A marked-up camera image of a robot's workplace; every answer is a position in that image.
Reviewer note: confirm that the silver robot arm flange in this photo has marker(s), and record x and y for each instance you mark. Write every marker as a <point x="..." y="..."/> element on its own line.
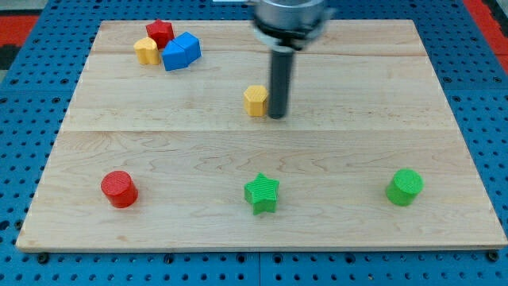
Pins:
<point x="290" y="25"/>

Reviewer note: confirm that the wooden board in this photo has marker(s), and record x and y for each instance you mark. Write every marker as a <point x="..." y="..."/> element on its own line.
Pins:
<point x="365" y="102"/>

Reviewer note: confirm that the yellow hexagon block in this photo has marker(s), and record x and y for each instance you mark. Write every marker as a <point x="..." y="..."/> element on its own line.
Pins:
<point x="255" y="100"/>

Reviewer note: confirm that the green star block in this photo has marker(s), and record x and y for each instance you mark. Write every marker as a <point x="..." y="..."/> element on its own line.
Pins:
<point x="262" y="194"/>

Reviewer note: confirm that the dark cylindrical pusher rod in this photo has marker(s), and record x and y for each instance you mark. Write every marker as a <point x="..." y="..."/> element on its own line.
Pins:
<point x="279" y="83"/>

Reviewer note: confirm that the blue cube block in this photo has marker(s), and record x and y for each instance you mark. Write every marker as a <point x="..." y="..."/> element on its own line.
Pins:
<point x="190" y="45"/>

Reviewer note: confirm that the blue pentagon block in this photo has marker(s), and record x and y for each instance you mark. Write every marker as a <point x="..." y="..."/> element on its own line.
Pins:
<point x="173" y="57"/>

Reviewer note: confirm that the red cylinder block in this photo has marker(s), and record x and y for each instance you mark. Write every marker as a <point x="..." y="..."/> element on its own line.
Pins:
<point x="119" y="189"/>

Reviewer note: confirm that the yellow heart block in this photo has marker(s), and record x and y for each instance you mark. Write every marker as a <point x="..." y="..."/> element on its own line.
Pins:
<point x="147" y="51"/>

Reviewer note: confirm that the red star block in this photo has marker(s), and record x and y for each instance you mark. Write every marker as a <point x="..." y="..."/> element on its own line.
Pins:
<point x="161" y="32"/>

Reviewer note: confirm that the green cylinder block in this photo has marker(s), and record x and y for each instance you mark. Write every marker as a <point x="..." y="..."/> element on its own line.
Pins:
<point x="404" y="187"/>

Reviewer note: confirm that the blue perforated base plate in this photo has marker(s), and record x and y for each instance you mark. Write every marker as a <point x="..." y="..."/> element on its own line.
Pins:
<point x="40" y="82"/>

